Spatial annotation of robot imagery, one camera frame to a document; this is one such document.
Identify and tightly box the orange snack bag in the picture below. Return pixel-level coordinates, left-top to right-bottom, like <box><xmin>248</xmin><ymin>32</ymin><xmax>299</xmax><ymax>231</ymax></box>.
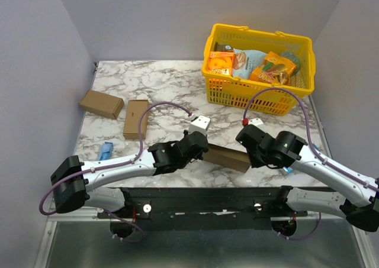
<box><xmin>249</xmin><ymin>51</ymin><xmax>296</xmax><ymax>85</ymax></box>

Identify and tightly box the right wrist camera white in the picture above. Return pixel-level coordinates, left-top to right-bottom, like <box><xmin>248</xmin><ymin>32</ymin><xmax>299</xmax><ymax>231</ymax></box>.
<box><xmin>242</xmin><ymin>118</ymin><xmax>264</xmax><ymax>128</ymax></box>

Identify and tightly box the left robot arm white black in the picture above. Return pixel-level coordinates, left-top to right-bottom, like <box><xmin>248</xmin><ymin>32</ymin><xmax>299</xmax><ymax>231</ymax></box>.
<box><xmin>50</xmin><ymin>131</ymin><xmax>208</xmax><ymax>218</ymax></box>

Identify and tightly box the light blue snack bag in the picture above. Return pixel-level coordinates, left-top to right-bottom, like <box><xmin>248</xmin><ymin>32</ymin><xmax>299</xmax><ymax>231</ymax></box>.
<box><xmin>232</xmin><ymin>49</ymin><xmax>266</xmax><ymax>79</ymax></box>

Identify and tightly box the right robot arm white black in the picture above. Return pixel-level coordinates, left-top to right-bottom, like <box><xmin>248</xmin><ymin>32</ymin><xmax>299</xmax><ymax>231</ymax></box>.
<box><xmin>236</xmin><ymin>124</ymin><xmax>378</xmax><ymax>233</ymax></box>

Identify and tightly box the green scouring pad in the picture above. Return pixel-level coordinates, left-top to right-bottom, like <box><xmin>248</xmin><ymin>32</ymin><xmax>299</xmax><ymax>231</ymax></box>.
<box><xmin>280</xmin><ymin>50</ymin><xmax>301</xmax><ymax>72</ymax></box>

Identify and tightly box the purple cable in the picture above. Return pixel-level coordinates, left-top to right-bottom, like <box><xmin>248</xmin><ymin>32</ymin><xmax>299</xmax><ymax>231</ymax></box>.
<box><xmin>242</xmin><ymin>87</ymin><xmax>379</xmax><ymax>241</ymax></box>
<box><xmin>38</xmin><ymin>101</ymin><xmax>195</xmax><ymax>243</ymax></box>

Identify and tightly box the blue box right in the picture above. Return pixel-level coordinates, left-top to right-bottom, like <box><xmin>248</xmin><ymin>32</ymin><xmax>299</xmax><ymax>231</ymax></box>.
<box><xmin>281</xmin><ymin>143</ymin><xmax>320</xmax><ymax>176</ymax></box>

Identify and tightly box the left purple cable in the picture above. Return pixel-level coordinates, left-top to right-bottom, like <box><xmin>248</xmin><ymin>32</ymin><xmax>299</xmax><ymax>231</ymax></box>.
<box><xmin>38</xmin><ymin>101</ymin><xmax>195</xmax><ymax>243</ymax></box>

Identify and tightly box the folded cardboard box upright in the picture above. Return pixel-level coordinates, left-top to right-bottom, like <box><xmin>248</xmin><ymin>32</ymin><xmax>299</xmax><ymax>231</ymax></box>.
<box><xmin>123</xmin><ymin>99</ymin><xmax>150</xmax><ymax>140</ymax></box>

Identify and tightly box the orange Daddy snack box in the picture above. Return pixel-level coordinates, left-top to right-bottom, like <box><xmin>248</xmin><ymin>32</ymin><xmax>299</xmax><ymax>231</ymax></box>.
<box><xmin>207</xmin><ymin>51</ymin><xmax>234</xmax><ymax>76</ymax></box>

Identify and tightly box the blue box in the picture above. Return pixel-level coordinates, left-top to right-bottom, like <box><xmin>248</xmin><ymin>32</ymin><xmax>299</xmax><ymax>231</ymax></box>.
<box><xmin>281</xmin><ymin>143</ymin><xmax>320</xmax><ymax>176</ymax></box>
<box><xmin>97</xmin><ymin>142</ymin><xmax>114</xmax><ymax>161</ymax></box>

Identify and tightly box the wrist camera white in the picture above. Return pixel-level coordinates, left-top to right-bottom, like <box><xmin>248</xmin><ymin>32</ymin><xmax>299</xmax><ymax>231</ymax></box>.
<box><xmin>242</xmin><ymin>118</ymin><xmax>264</xmax><ymax>128</ymax></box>
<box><xmin>188</xmin><ymin>114</ymin><xmax>211</xmax><ymax>136</ymax></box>

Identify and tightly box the cardboard box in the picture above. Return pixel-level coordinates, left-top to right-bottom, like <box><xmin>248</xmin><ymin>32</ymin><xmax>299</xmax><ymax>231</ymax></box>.
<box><xmin>203</xmin><ymin>144</ymin><xmax>250</xmax><ymax>173</ymax></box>
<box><xmin>123</xmin><ymin>99</ymin><xmax>150</xmax><ymax>140</ymax></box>
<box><xmin>79</xmin><ymin>89</ymin><xmax>124</xmax><ymax>120</ymax></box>

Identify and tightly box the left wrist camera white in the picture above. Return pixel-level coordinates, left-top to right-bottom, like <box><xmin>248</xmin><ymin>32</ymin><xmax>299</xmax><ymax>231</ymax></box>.
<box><xmin>188</xmin><ymin>114</ymin><xmax>211</xmax><ymax>136</ymax></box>

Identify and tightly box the dark brown snack packet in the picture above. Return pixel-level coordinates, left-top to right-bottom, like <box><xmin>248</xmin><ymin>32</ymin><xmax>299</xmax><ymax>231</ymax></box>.
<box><xmin>214</xmin><ymin>42</ymin><xmax>234</xmax><ymax>52</ymax></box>

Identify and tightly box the blue box left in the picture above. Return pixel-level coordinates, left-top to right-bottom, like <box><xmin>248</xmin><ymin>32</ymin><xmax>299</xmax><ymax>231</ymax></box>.
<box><xmin>97</xmin><ymin>142</ymin><xmax>114</xmax><ymax>161</ymax></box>

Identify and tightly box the yellow plastic shopping basket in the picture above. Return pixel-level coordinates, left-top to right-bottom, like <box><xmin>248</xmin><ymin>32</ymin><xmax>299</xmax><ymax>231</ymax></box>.
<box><xmin>202</xmin><ymin>24</ymin><xmax>316</xmax><ymax>115</ymax></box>

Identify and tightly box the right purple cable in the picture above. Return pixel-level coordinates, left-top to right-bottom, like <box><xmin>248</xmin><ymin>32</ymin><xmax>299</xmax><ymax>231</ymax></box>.
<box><xmin>242</xmin><ymin>87</ymin><xmax>379</xmax><ymax>241</ymax></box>

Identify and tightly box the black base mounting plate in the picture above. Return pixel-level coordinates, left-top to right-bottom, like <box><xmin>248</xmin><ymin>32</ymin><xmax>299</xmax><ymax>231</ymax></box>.
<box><xmin>115</xmin><ymin>186</ymin><xmax>295</xmax><ymax>231</ymax></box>

